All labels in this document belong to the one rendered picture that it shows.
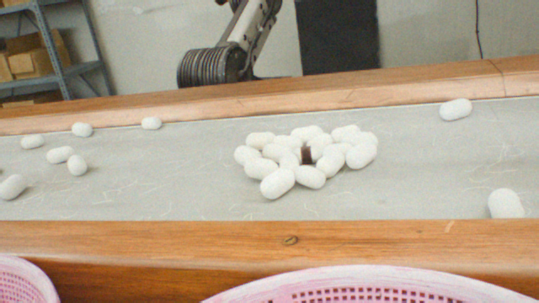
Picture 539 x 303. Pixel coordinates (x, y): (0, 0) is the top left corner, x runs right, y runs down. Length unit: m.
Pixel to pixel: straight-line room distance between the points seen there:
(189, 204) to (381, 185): 0.18
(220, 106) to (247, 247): 0.38
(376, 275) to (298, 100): 0.39
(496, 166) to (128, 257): 0.32
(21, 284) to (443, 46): 2.39
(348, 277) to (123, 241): 0.17
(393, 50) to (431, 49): 0.20
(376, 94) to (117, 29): 2.60
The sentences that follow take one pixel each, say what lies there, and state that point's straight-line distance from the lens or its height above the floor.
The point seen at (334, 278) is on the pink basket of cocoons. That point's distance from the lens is 0.25.
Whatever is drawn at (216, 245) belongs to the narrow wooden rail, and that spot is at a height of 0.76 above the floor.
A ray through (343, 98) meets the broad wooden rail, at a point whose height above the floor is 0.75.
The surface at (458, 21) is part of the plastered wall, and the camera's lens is 2.54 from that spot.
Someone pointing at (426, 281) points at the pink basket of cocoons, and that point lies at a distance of 0.25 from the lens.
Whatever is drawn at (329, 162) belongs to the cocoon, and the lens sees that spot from 0.40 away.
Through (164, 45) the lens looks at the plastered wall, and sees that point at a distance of 2.91.
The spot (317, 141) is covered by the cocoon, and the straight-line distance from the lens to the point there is 0.45.
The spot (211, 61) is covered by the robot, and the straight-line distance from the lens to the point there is 0.92.
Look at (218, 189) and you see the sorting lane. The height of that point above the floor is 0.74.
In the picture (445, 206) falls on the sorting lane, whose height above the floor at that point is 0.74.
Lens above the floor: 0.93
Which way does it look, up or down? 23 degrees down
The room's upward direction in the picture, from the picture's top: 10 degrees counter-clockwise
